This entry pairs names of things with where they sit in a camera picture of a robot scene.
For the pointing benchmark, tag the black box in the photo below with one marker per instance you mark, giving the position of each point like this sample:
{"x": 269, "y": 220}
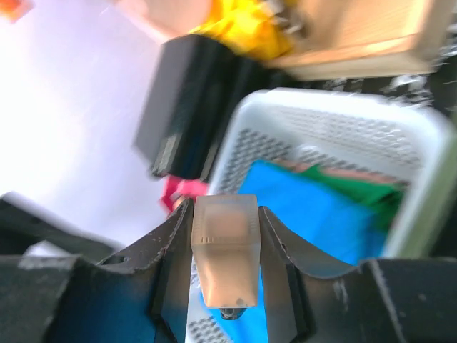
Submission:
{"x": 198, "y": 84}

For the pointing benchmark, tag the magenta plastic tray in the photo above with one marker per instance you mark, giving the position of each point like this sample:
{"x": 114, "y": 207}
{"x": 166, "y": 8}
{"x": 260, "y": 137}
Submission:
{"x": 175, "y": 189}

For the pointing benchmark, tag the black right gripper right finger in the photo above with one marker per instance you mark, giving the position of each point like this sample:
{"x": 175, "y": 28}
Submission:
{"x": 309, "y": 296}

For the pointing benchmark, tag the green shirt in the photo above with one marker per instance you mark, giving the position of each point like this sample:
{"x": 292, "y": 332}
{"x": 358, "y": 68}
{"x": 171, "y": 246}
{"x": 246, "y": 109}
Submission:
{"x": 383, "y": 199}

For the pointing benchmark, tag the yellow shorts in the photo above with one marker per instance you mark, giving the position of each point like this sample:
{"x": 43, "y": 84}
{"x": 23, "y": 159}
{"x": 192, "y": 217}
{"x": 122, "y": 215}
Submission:
{"x": 246, "y": 27}

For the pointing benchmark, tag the green hard-shell suitcase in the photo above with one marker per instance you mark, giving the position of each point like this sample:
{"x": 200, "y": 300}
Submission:
{"x": 432, "y": 189}

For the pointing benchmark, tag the white plastic mesh basket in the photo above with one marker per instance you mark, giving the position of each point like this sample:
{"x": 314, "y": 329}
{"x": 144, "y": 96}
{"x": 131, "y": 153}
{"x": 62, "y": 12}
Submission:
{"x": 344, "y": 131}

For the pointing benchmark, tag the wooden clothes rack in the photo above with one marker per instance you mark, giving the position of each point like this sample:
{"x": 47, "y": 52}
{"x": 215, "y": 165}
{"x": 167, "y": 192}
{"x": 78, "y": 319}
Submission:
{"x": 330, "y": 39}

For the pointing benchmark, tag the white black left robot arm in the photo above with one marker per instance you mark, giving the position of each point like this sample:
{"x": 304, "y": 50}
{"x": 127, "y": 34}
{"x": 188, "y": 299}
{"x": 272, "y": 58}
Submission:
{"x": 24, "y": 225}

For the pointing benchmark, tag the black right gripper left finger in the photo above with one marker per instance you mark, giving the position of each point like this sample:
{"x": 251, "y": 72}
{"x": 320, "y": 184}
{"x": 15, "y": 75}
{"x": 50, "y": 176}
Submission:
{"x": 139, "y": 294}

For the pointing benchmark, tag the blue shirt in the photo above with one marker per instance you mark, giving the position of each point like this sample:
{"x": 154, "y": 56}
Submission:
{"x": 327, "y": 219}

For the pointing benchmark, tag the pink sweater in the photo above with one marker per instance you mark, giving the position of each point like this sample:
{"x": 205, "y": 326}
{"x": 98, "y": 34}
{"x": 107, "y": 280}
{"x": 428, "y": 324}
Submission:
{"x": 335, "y": 172}

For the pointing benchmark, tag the beige cosmetic bottle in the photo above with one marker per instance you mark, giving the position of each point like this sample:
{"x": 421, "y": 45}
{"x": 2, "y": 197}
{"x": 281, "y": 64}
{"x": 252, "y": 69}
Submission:
{"x": 226, "y": 246}

